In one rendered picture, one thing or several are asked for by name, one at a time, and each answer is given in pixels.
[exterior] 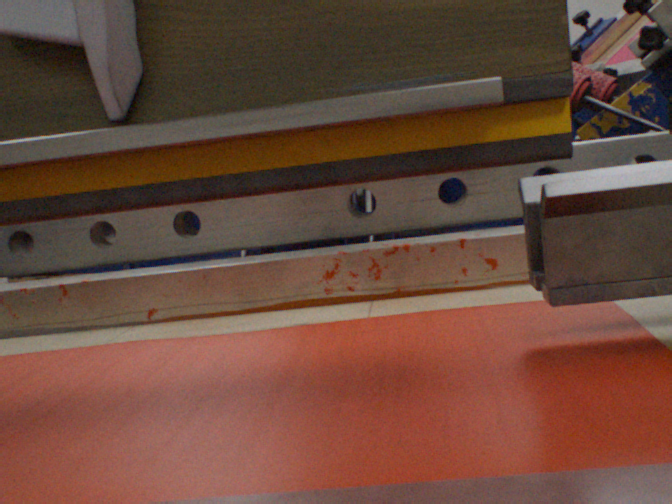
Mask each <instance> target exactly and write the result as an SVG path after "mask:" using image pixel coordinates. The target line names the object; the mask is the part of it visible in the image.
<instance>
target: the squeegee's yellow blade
mask: <svg viewBox="0 0 672 504"><path fill-rule="evenodd" d="M566 132H572V131H571V118H570V106H569V97H566V98H561V99H554V100H546V101H538V102H530V103H522V104H514V105H506V106H499V107H494V108H489V109H481V110H473V111H465V112H457V113H449V114H441V115H434V116H426V117H418V118H410V119H402V120H394V121H386V122H379V123H371V124H363V125H355V126H347V127H339V128H331V129H324V130H316V131H308V132H300V133H292V134H284V135H276V136H268V137H261V138H253V139H245V140H237V141H229V142H221V143H213V144H206V145H198V146H190V147H182V148H174V149H166V150H158V151H151V152H143V153H135V154H127V155H119V156H111V157H103V158H95V159H88V160H80V161H72V162H64V163H56V164H48V165H40V166H33V167H25V168H17V169H9V170H1V171H0V202H6V201H14V200H22V199H30V198H39V197H47V196H55V195H63V194H71V193H79V192H87V191H95V190H103V189H112V188H120V187H128V186H136V185H144V184H152V183H160V182H168V181H177V180H185V179H193V178H201V177H209V176H217V175H225V174H233V173H242V172H250V171H258V170H266V169H274V168H282V167H290V166H298V165H306V164H315V163H323V162H331V161H339V160H347V159H355V158H363V157H371V156H380V155H388V154H396V153H404V152H412V151H420V150H428V149H436V148H444V147H453V146H461V145H469V144H477V143H485V142H493V141H501V140H509V139H518V138H526V137H534V136H542V135H550V134H558V133H566Z"/></svg>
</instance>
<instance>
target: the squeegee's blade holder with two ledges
mask: <svg viewBox="0 0 672 504"><path fill-rule="evenodd" d="M503 103H504V99H503V88H502V79H501V77H494V78H486V79H479V80H471V81H463V82H456V83H448V84H440V85H433V86H425V87H417V88H410V89H402V90H394V91H387V92H379V93H372V94H364V95H356V96H349V97H341V98H333V99H326V100H318V101H310V102H303V103H295V104H287V105H280V106H272V107H264V108H257V109H249V110H242V111H234V112H226V113H219V114H211V115H203V116H196V117H188V118H180V119H173V120H165V121H157V122H150V123H142V124H134V125H127V126H119V127H112V128H104V129H96V130H89V131H81V132H73V133H66V134H58V135H50V136H43V137H35V138H27V139H20V140H12V141H4V142H0V171H1V170H9V169H17V168H25V167H33V166H40V165H48V164H56V163H64V162H72V161H80V160H88V159H95V158H103V157H111V156H119V155H127V154H135V153H143V152H151V151H158V150H166V149H174V148H182V147H190V146H198V145H206V144H213V143H221V142H229V141H237V140H245V139H253V138H261V137H268V136H276V135H284V134H292V133H300V132H308V131H316V130H324V129H331V128H339V127H347V126H355V125H363V124H371V123H379V122H386V121H394V120H402V119H410V118H418V117H426V116H434V115H441V114H449V113H457V112H465V111H473V110H481V109H489V108H494V107H497V106H499V105H501V104H503Z"/></svg>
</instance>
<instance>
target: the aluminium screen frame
mask: <svg viewBox="0 0 672 504"><path fill-rule="evenodd" d="M528 271H529V268H528V263H527V252H526V242H525V231H524V225H520V226H511V227H502V228H493V229H485V230H476V231H467V232H458V233H449V234H440V235H432V236H423V237H414V238H405V239H396V240H387V241H379V242H370V243H361V244H352V245H343V246H334V247H326V248H317V249H308V250H299V251H290V252H281V253H273V254H264V255H255V256H246V257H237V258H228V259H220V260H211V261H202V262H193V263H184V264H175V265H167V266H158V267H149V268H140V269H131V270H122V271H114V272H105V273H96V274H87V275H78V276H69V277H61V278H52V279H43V280H34V281H25V282H16V283H8V284H0V340H1V339H11V338H21V337H30V336H40V335H49V334H59V333H69V332H78V331H88V330H98V329H107V328H117V327H126V326H136V325H146V324H155V323H165V322H175V321H184V320H194V319H203V318H213V317H223V316H232V315H242V314H252V313H261V312H271V311H280V310H290V309H300V308H309V307H319V306H329V305H338V304H348V303H357V302H367V301H377V300H386V299H396V298H406V297H415V296H425V295H435V294H444V293H454V292H463V291H473V290H483V289H492V288H502V287H512V286H521V285H530V283H529V274H528Z"/></svg>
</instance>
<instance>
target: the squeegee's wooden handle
mask: <svg viewBox="0 0 672 504"><path fill-rule="evenodd" d="M133 3H134V7H135V11H136V33H137V41H138V47H139V52H140V56H141V60H142V65H143V68H144V74H143V77H142V79H141V82H140V84H139V87H138V89H137V91H136V94H135V97H134V100H133V102H132V105H131V108H130V110H129V113H128V115H127V118H126V120H125V121H120V122H111V121H109V119H108V116H107V114H106V111H105V109H104V106H103V103H102V100H101V98H100V95H99V93H98V90H97V87H96V84H95V81H94V78H93V75H92V72H91V69H90V66H89V62H88V59H87V55H86V51H85V47H79V46H72V45H65V44H58V43H52V42H45V41H38V40H31V39H24V38H18V37H11V36H4V35H0V142H4V141H12V140H20V139H27V138H35V137H43V136H50V135H58V134H66V133H73V132H81V131H89V130H96V129H104V128H112V127H119V126H127V125H134V124H142V123H150V122H157V121H165V120H173V119H180V118H188V117H196V116H203V115H211V114H219V113H226V112H234V111H242V110H249V109H257V108H264V107H272V106H280V105H287V104H295V103H303V102H310V101H318V100H326V99H333V98H341V97H349V96H356V95H364V94H372V93H379V92H387V91H394V90H402V89H410V88H417V87H425V86H433V85H440V84H448V83H456V82H463V81H471V80H479V79H486V78H494V77H501V79H502V88H503V99H504V103H503V104H501V105H499V106H506V105H514V104H522V103H530V102H538V101H546V100H554V99H561V98H566V97H569V96H571V94H572V93H573V91H574V81H573V69H572V56H571V43H570V30H569V18H568V5H567V0H133ZM499 106H497V107H499Z"/></svg>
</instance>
